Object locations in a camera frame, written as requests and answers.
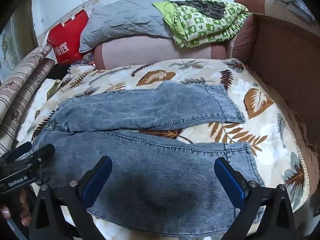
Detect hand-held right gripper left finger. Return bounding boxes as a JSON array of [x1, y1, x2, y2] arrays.
[[29, 156, 113, 240]]

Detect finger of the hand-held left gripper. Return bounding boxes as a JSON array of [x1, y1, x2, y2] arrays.
[[30, 144, 55, 170]]

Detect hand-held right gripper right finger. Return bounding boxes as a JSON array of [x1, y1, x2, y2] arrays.
[[214, 157, 300, 240]]

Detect blue denim pants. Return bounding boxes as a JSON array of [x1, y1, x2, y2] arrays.
[[31, 82, 265, 238]]

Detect person's left hand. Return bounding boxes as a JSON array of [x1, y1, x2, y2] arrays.
[[0, 189, 33, 227]]

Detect brown striped fabric roll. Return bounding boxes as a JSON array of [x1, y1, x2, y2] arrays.
[[0, 58, 55, 155]]

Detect leaf printed blanket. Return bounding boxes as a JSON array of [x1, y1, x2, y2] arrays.
[[17, 58, 310, 240]]

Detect beige striped fabric roll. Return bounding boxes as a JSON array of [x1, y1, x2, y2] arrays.
[[0, 44, 53, 120]]

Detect colourful small packet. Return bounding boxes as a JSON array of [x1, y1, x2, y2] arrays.
[[81, 52, 97, 68]]

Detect red paper bag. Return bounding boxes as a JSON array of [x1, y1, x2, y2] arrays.
[[47, 9, 90, 66]]

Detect green patterned quilt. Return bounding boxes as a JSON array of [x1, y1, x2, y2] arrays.
[[152, 0, 250, 48]]

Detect grey quilted pillow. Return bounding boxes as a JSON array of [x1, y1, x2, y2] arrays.
[[79, 0, 175, 53]]

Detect dark cloth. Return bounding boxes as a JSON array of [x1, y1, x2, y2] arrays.
[[172, 0, 227, 19]]

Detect grey cloth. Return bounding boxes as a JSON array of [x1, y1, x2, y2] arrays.
[[272, 0, 317, 22]]

